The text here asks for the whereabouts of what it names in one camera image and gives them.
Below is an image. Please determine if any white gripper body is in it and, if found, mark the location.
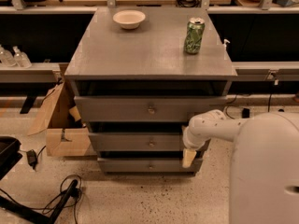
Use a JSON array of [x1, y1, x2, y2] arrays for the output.
[[182, 126, 210, 150]]

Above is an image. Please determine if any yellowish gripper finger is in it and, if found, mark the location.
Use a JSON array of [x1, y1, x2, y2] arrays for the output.
[[182, 148, 196, 168]]

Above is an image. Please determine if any grey drawer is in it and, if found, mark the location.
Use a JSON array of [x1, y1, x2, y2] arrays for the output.
[[97, 158, 203, 173], [75, 96, 226, 122], [89, 133, 184, 151]]

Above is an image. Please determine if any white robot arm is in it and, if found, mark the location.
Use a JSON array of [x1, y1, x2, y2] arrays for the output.
[[182, 110, 299, 224]]

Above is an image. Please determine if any grey top drawer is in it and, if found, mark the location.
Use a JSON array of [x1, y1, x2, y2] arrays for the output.
[[75, 96, 226, 122]]

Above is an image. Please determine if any grey bottom drawer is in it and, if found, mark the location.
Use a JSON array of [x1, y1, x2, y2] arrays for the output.
[[97, 158, 203, 173]]

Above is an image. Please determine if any grey drawer cabinet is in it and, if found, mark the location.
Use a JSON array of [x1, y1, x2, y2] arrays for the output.
[[65, 7, 236, 162]]

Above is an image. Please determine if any open cardboard box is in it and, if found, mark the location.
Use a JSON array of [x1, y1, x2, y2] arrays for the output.
[[27, 63, 97, 158]]

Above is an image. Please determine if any black power adapter right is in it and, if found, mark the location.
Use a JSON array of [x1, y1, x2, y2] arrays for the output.
[[224, 105, 252, 120]]

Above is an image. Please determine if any black power adapter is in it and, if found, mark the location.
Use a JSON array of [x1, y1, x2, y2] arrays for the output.
[[26, 147, 46, 170], [224, 105, 252, 120]]

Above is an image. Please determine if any grey bench right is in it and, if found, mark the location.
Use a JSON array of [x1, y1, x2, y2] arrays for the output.
[[233, 62, 299, 81]]

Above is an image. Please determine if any grey bench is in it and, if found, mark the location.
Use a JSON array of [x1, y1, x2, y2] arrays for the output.
[[233, 62, 299, 81], [0, 63, 62, 83]]

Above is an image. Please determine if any small white pump bottle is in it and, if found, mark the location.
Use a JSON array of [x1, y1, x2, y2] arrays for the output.
[[223, 38, 231, 50]]

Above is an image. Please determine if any green soda can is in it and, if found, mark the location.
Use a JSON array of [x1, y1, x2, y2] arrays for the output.
[[184, 18, 205, 54]]

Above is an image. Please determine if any white paper bowl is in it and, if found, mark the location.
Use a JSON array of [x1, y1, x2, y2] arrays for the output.
[[113, 10, 146, 30]]

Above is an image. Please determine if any black power adapter left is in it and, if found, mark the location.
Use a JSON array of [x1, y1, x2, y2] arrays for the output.
[[26, 147, 46, 170]]

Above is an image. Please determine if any grey bench left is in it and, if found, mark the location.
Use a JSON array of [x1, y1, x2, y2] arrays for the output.
[[0, 63, 62, 83]]

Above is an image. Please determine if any black bin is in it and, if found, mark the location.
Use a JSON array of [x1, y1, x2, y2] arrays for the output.
[[0, 136, 22, 179]]

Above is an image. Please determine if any clear sanitizer bottle right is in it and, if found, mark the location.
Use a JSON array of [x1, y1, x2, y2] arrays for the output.
[[13, 46, 32, 68]]

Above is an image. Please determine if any clear sanitizer bottle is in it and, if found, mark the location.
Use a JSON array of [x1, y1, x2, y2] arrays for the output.
[[13, 46, 32, 68], [0, 45, 16, 67]]

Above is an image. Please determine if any clear sanitizer bottle left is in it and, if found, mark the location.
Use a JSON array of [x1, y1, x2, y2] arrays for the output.
[[0, 45, 16, 67]]

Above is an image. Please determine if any black stand with cables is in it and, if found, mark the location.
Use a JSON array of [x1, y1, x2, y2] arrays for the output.
[[0, 175, 83, 224]]

